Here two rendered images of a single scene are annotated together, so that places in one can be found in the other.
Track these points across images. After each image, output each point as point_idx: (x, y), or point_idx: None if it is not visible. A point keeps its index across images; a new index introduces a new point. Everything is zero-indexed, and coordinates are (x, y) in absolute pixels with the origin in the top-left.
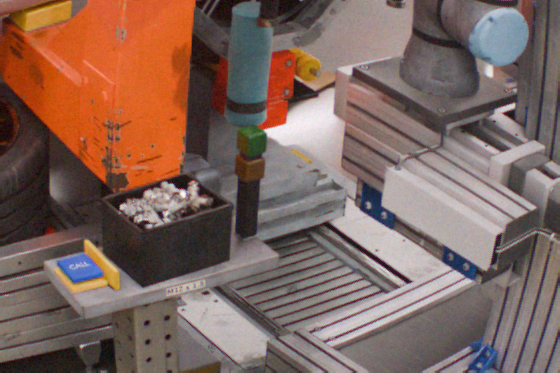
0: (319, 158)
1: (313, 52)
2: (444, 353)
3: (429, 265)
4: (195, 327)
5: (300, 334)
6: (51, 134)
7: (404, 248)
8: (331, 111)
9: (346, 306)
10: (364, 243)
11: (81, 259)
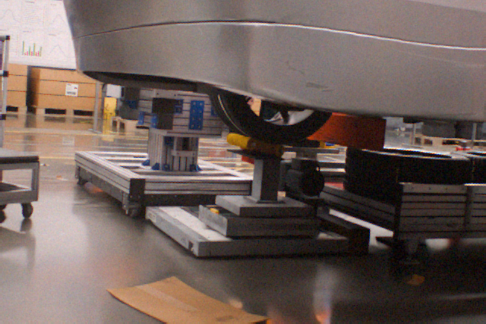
0: (176, 260)
1: (105, 316)
2: (205, 176)
3: (171, 211)
4: None
5: (251, 179)
6: (364, 289)
7: (177, 215)
8: (142, 278)
9: None
10: (194, 218)
11: (326, 143)
